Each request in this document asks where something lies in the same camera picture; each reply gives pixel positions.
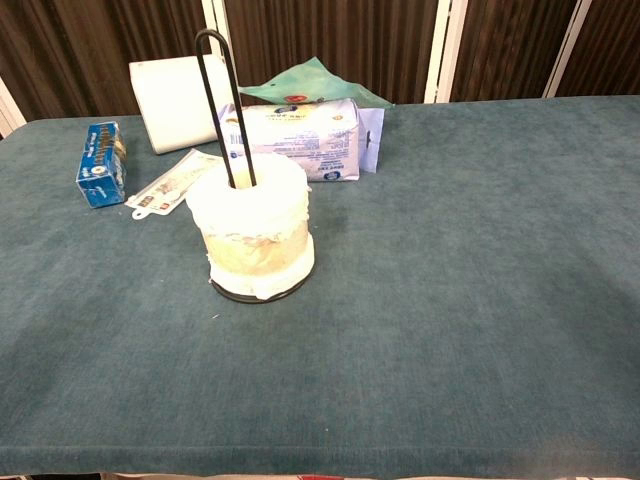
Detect white plastic tissue box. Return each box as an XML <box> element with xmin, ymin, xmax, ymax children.
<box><xmin>128</xmin><ymin>54</ymin><xmax>236</xmax><ymax>156</ymax></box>

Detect green plastic bag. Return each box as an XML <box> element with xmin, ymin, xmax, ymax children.
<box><xmin>238</xmin><ymin>56</ymin><xmax>396</xmax><ymax>109</ymax></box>

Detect small lavender hang packet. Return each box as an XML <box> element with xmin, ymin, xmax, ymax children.
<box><xmin>357</xmin><ymin>106</ymin><xmax>386</xmax><ymax>175</ymax></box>

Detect flat clear plastic packet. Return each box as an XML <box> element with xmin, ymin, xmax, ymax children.
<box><xmin>123</xmin><ymin>148</ymin><xmax>224</xmax><ymax>221</ymax></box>

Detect brown partition screen white frames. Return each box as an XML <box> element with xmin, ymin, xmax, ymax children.
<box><xmin>0</xmin><ymin>0</ymin><xmax>640</xmax><ymax>137</ymax></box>

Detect blue cardboard box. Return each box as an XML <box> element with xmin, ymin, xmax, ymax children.
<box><xmin>74</xmin><ymin>121</ymin><xmax>129</xmax><ymax>210</ymax></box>

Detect white toilet paper roll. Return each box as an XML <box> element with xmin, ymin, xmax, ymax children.
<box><xmin>184</xmin><ymin>152</ymin><xmax>316</xmax><ymax>302</ymax></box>

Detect black wire roll holder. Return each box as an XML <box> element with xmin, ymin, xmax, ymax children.
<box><xmin>194</xmin><ymin>28</ymin><xmax>314</xmax><ymax>304</ymax></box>

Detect pale blue tissue pack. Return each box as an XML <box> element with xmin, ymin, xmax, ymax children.
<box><xmin>219</xmin><ymin>97</ymin><xmax>362</xmax><ymax>183</ymax></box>

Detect teal tablecloth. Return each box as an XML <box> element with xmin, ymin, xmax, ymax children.
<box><xmin>0</xmin><ymin>95</ymin><xmax>640</xmax><ymax>477</ymax></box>

